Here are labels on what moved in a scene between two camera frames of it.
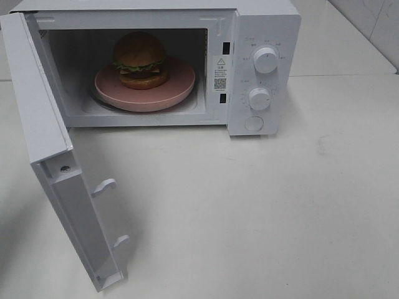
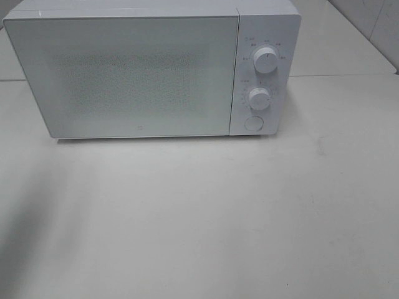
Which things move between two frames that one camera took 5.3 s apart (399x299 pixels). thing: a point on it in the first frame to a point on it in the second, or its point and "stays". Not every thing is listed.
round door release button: x=254 y=123 stays
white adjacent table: x=326 y=43 stays
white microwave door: x=72 y=198 to x=129 y=77
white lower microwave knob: x=259 y=98 stays
